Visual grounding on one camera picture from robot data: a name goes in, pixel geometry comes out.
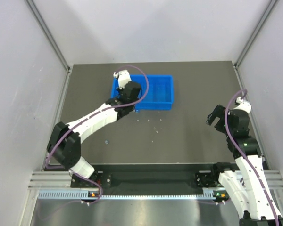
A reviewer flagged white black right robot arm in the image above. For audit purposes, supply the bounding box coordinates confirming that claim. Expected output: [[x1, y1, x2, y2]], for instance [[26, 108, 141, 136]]
[[206, 97, 283, 226]]

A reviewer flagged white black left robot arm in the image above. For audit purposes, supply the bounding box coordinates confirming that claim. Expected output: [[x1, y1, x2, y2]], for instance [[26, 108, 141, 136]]
[[47, 70, 142, 179]]

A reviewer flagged blue plastic divided bin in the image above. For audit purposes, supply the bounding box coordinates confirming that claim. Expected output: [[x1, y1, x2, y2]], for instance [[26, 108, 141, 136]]
[[110, 74, 174, 111]]

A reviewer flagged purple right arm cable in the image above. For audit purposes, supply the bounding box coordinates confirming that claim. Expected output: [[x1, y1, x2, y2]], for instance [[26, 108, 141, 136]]
[[225, 89, 280, 226]]

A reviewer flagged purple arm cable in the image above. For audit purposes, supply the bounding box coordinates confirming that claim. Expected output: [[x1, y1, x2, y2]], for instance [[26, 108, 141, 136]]
[[225, 89, 280, 226], [45, 65, 149, 205]]

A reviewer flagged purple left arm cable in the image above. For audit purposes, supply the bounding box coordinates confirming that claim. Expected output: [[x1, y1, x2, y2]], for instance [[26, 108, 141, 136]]
[[45, 65, 149, 205]]

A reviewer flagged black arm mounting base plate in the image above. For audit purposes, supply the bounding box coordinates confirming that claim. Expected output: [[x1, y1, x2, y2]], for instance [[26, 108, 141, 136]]
[[43, 163, 241, 189]]

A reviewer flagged grey slotted cable duct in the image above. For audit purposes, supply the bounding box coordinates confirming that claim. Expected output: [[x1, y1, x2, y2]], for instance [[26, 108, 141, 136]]
[[38, 189, 216, 201]]

